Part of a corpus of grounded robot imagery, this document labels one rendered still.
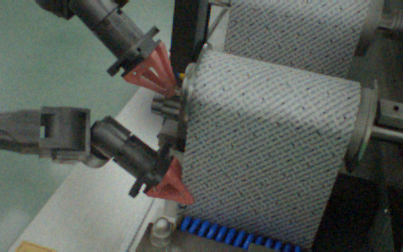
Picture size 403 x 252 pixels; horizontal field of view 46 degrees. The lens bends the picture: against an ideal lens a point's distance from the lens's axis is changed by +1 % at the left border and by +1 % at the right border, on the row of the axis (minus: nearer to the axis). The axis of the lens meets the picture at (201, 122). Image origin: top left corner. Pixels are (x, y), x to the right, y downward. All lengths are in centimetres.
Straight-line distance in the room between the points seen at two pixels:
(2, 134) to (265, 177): 40
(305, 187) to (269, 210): 8
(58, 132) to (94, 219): 31
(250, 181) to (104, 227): 36
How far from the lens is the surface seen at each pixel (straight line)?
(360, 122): 70
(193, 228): 81
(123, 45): 72
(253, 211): 80
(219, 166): 76
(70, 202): 105
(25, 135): 75
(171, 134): 84
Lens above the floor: 162
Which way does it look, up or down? 33 degrees down
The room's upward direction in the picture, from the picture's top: 8 degrees clockwise
